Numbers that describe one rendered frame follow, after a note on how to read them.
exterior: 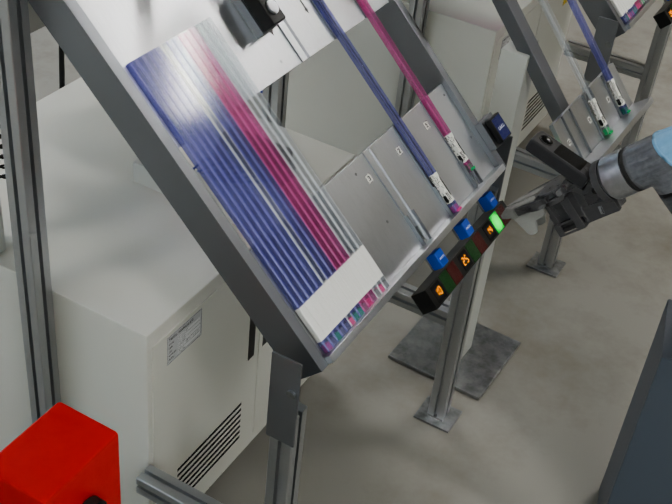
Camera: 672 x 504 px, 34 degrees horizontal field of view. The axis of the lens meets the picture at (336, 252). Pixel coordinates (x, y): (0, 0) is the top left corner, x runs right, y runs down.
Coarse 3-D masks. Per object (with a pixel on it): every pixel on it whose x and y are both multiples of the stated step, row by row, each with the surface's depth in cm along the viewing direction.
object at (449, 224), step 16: (496, 176) 203; (480, 192) 198; (464, 208) 193; (448, 224) 188; (432, 240) 184; (416, 256) 181; (400, 272) 177; (384, 304) 170; (368, 320) 166; (352, 336) 163; (336, 352) 159
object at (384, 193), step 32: (448, 96) 204; (416, 128) 194; (352, 160) 180; (384, 160) 185; (416, 160) 191; (448, 160) 198; (480, 160) 205; (352, 192) 177; (384, 192) 182; (416, 192) 188; (352, 224) 174; (384, 224) 180; (416, 224) 185; (256, 256) 158; (384, 256) 177; (320, 352) 160
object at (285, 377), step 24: (504, 144) 211; (144, 168) 206; (408, 288) 240; (432, 312) 237; (288, 360) 153; (288, 384) 156; (288, 408) 159; (288, 432) 161; (144, 480) 190; (168, 480) 190
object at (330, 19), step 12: (312, 0) 185; (324, 12) 185; (336, 24) 186; (336, 36) 186; (348, 48) 186; (360, 60) 187; (360, 72) 188; (372, 84) 188; (384, 96) 188; (384, 108) 189; (396, 120) 189; (408, 132) 190; (408, 144) 190; (420, 156) 190; (432, 168) 191; (456, 204) 192
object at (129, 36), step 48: (96, 0) 152; (144, 0) 159; (192, 0) 166; (288, 0) 181; (336, 0) 190; (384, 0) 200; (144, 48) 156; (240, 48) 169; (288, 48) 177; (144, 96) 153
